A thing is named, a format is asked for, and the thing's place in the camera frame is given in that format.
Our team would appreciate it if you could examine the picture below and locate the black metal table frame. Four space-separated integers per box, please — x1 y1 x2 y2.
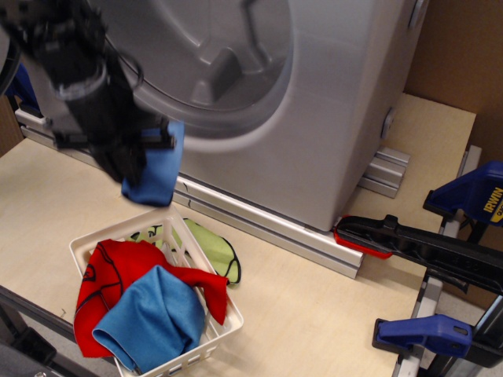
1 287 119 376

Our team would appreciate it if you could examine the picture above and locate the red printed cloth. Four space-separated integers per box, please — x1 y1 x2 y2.
74 240 228 358

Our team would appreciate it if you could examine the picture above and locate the blue clamp lower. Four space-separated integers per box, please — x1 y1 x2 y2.
372 313 503 369

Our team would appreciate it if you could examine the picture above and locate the brown cardboard panel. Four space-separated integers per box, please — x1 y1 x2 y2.
406 1 502 161

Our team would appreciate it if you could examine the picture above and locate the blue Irwin clamp upper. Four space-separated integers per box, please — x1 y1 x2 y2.
423 161 502 227

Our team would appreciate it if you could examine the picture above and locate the grey toy washing machine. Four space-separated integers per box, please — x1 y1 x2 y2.
94 1 428 230

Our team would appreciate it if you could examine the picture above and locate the black red bar clamp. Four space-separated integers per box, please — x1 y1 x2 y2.
334 215 502 295

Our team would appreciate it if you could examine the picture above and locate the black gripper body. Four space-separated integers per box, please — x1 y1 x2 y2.
51 62 176 150

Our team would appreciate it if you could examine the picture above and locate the dark blue cloth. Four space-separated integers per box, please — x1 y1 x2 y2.
121 121 185 207

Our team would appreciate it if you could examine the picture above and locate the washing machine door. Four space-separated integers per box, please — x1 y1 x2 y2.
1 30 21 96

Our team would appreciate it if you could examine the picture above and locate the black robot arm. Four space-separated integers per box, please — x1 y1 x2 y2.
1 1 176 186

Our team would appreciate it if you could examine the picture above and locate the light blue cloth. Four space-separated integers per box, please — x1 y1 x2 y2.
92 266 205 374

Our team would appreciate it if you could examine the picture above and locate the long aluminium rail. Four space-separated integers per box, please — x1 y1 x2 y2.
14 108 365 280

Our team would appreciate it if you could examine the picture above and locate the white plastic basket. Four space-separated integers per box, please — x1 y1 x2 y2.
70 207 244 376

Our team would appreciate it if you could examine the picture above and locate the green cloth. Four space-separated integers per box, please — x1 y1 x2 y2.
126 218 241 285

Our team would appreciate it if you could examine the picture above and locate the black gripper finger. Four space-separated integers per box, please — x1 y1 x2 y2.
119 144 146 186
90 145 123 183

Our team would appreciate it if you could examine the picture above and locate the short aluminium rail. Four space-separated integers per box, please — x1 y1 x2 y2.
358 146 410 199

